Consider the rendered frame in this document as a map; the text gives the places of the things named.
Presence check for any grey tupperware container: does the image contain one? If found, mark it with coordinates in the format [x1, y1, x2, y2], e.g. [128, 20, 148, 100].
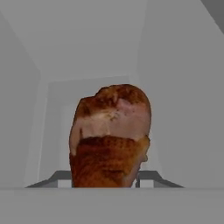
[24, 74, 163, 189]

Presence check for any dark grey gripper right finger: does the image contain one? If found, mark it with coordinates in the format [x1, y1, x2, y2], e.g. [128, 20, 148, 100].
[134, 170, 185, 189]

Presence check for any brown chicken drumstick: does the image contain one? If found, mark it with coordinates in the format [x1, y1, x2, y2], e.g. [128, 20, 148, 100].
[68, 83, 152, 189]

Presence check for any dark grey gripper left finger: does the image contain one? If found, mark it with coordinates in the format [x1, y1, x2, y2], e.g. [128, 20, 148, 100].
[25, 170, 74, 189]

